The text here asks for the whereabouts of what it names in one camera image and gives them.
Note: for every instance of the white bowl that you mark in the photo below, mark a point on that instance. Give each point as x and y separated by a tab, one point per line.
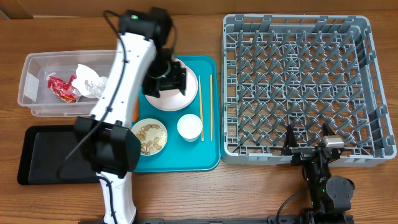
152	134

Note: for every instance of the white cup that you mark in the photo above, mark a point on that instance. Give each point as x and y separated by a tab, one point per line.
190	126

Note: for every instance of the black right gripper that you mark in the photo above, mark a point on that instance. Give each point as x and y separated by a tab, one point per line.
302	154

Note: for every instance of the black tray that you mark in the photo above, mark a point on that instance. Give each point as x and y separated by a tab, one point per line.
44	149

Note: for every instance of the teal plastic tray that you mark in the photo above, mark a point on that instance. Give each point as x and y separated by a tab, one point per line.
178	155

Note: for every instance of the red snack wrapper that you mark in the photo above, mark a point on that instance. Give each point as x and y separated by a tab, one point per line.
65	91

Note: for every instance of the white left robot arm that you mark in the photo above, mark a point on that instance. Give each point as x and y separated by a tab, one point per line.
141	65

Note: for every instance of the aluminium foil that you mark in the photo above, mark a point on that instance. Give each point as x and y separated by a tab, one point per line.
96	87

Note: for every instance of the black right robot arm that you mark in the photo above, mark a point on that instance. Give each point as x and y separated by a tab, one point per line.
330	195

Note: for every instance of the pink plate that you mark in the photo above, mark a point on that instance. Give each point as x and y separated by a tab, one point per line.
174	100

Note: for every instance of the orange carrot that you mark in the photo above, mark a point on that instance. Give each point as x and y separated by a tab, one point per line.
135	116

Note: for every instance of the grey dishwasher rack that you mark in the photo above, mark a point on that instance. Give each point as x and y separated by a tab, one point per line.
302	71

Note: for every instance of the left wooden chopstick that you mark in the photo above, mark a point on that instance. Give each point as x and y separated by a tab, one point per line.
201	108

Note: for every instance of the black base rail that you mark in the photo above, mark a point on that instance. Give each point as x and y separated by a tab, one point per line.
217	221

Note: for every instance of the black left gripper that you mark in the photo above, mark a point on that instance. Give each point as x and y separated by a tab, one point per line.
177	81

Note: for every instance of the pink bowl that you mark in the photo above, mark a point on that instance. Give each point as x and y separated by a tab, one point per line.
181	63

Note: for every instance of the clear plastic bin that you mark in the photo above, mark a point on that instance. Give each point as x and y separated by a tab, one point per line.
33	92

